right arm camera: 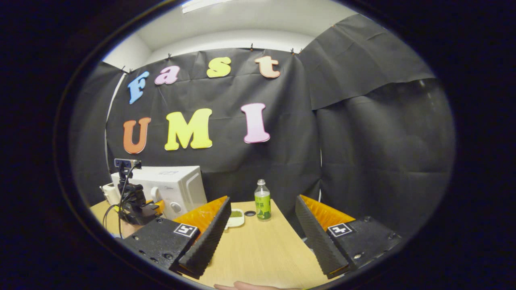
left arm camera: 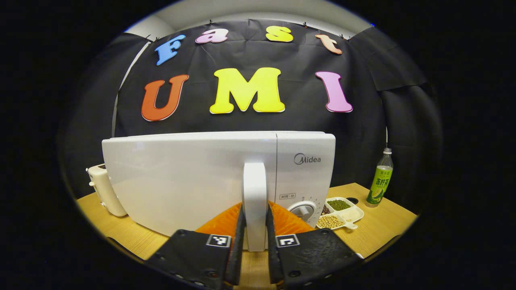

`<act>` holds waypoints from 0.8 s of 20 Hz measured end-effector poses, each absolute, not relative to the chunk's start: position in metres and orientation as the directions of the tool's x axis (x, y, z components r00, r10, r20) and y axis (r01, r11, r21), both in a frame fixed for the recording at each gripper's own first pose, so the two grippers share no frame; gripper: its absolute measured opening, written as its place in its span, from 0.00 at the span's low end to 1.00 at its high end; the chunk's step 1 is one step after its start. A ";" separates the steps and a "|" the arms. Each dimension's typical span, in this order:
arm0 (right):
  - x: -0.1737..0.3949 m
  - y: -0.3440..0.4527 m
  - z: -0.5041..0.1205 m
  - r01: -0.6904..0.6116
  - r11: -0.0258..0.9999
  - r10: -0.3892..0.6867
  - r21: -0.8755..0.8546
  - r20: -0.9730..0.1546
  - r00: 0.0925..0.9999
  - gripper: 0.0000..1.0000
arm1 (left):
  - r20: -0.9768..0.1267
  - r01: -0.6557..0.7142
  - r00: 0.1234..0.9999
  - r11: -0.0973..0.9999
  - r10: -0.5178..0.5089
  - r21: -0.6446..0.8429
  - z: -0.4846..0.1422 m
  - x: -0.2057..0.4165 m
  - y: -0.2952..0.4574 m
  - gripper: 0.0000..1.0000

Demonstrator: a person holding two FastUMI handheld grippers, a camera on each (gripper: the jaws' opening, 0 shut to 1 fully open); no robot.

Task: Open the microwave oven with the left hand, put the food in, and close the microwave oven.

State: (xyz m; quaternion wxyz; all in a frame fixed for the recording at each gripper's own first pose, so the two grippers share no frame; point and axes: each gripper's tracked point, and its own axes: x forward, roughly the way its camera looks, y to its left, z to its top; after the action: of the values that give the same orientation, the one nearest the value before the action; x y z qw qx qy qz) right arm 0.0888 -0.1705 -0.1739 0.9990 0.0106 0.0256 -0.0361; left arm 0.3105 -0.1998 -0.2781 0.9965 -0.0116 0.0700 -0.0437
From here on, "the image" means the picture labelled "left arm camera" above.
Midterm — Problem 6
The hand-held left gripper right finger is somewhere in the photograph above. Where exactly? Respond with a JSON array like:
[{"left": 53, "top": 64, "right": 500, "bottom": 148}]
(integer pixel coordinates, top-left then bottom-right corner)
[{"left": 266, "top": 201, "right": 363, "bottom": 288}]

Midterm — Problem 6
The white toaster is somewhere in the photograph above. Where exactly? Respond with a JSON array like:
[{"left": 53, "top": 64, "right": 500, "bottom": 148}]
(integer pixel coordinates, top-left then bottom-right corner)
[{"left": 86, "top": 164, "right": 128, "bottom": 218}]

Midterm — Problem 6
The black backdrop cloth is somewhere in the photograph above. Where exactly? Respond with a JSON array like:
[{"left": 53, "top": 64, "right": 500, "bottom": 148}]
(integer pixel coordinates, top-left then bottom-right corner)
[{"left": 56, "top": 18, "right": 444, "bottom": 210}]

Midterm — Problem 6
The white divided bean tray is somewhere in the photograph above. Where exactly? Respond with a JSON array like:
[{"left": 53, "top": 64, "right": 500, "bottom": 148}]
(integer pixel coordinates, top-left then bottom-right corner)
[{"left": 316, "top": 197, "right": 365, "bottom": 231}]

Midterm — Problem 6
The white microwave oven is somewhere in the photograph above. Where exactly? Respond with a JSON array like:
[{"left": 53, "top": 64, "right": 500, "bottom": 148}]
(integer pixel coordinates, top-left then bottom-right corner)
[{"left": 102, "top": 131, "right": 336, "bottom": 252}]

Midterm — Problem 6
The green drink bottle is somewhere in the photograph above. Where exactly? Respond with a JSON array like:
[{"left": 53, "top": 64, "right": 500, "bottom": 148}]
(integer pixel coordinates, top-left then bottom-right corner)
[{"left": 366, "top": 147, "right": 394, "bottom": 208}]

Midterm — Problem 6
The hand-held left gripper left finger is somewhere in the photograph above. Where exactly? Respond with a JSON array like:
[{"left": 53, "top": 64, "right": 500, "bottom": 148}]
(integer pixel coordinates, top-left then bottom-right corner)
[{"left": 145, "top": 201, "right": 246, "bottom": 288}]

